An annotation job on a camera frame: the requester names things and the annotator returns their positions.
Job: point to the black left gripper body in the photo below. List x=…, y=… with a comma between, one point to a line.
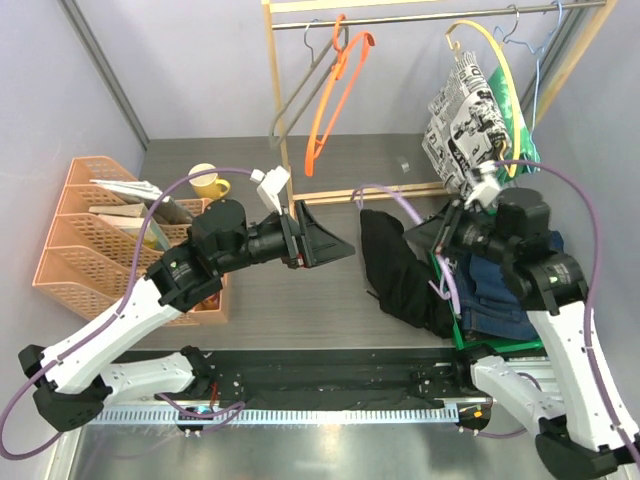
x=297, y=249

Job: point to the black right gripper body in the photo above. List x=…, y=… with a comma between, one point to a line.
x=451, y=220

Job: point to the blue denim jeans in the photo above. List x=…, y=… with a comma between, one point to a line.
x=487, y=306

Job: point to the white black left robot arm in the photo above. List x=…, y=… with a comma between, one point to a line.
x=78, y=377

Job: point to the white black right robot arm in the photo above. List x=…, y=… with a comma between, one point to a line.
x=584, y=431

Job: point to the white black printed garment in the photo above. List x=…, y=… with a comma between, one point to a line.
x=466, y=127

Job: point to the yellow mug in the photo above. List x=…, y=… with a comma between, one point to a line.
x=210, y=186

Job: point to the green plastic tray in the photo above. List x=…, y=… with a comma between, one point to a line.
x=445, y=288

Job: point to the orange compartment basket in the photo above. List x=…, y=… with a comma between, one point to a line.
x=214, y=310

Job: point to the papers in organizer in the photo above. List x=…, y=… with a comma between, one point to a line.
x=138, y=197

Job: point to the orange file organizer rack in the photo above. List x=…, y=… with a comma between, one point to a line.
x=85, y=264

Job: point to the wooden clothes rack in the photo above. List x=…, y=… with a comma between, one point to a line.
x=372, y=67

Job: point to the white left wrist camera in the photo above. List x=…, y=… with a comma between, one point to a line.
x=269, y=185

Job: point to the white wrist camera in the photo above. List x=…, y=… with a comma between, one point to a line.
x=269, y=185
x=483, y=187

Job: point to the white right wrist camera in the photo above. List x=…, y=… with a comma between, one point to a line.
x=483, y=187

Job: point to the blue wire hanger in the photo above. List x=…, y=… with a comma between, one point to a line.
x=538, y=52

